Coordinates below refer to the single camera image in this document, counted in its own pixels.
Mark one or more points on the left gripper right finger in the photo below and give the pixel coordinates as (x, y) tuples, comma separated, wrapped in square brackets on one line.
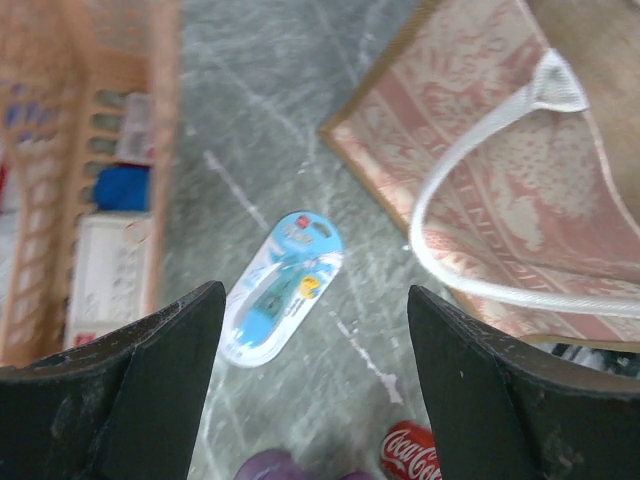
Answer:
[(500, 408)]

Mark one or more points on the orange plastic file organizer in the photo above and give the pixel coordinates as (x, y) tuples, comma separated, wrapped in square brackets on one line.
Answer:
[(56, 58)]

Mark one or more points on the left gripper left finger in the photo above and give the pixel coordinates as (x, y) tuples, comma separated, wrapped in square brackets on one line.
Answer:
[(125, 406)]

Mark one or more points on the white box in organizer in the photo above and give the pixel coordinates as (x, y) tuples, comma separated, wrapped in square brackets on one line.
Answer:
[(110, 276)]

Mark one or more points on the blue item in organizer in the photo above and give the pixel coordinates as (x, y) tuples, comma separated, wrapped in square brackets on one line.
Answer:
[(124, 188)]

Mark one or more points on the red cola can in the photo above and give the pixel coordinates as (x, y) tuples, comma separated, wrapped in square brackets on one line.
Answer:
[(408, 453)]

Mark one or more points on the purple fanta can front middle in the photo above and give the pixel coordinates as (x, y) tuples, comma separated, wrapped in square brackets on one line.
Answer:
[(278, 464)]

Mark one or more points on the blue correction tape package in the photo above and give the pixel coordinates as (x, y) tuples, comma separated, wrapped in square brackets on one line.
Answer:
[(287, 276)]

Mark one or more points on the burlap canvas tote bag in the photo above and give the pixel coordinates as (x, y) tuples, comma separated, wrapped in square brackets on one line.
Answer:
[(508, 132)]

